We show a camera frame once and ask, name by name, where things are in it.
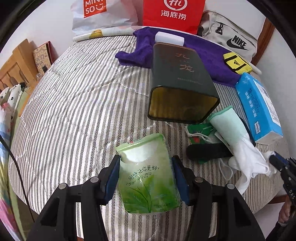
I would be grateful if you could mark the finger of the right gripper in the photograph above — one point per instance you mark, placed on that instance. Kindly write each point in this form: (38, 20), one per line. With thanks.
(279, 162)

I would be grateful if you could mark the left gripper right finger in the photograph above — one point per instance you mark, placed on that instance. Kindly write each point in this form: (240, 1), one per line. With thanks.
(219, 212)

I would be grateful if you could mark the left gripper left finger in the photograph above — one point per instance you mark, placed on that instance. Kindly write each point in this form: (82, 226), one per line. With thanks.
(57, 220)

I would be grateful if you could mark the white cloth glove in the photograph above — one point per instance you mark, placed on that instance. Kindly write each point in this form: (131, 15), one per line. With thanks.
(246, 157)

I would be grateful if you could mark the black glasses case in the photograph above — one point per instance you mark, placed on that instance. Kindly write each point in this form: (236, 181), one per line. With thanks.
(206, 152)

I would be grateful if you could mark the green tissue pack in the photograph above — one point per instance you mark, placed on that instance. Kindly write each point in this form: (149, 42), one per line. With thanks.
(146, 178)

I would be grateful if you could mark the yellow Adidas pouch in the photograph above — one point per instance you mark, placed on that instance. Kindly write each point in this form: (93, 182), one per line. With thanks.
(236, 63)

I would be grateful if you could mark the white foam sponge block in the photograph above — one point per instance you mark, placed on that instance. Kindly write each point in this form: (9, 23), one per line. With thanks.
(162, 37)

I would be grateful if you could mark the right hand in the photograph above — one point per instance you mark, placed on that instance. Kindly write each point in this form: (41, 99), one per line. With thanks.
(284, 213)

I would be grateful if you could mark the blue tissue pack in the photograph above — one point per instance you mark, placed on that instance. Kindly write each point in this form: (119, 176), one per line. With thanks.
(263, 120)

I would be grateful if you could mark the green paper packet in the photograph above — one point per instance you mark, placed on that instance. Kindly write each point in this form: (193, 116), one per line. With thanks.
(201, 134)

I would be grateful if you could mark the striped quilt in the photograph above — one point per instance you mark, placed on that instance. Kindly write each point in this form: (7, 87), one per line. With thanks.
(87, 104)

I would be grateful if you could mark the dark green tin box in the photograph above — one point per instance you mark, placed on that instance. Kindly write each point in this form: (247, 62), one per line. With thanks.
(180, 88)

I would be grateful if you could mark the purple towel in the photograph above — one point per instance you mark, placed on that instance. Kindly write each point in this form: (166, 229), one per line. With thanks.
(210, 53)

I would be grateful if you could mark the wooden bed headboard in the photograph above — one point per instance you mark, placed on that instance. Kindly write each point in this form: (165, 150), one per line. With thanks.
(263, 40)

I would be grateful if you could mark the spotted white pillow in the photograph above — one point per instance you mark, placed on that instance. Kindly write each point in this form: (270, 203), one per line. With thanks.
(10, 98)

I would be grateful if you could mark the beige Nike bag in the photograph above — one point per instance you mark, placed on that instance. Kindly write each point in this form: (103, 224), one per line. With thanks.
(219, 29)

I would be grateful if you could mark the brown patterned book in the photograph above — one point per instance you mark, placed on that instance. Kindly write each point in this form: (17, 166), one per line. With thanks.
(43, 57)

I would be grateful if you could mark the red Haidilao paper bag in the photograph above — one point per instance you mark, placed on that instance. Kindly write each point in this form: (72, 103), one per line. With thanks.
(181, 15)

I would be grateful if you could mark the rolled patterned mat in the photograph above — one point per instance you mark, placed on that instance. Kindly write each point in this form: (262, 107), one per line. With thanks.
(106, 32)

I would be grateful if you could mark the white Miniso plastic bag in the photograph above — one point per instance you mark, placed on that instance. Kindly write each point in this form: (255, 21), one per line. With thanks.
(90, 15)

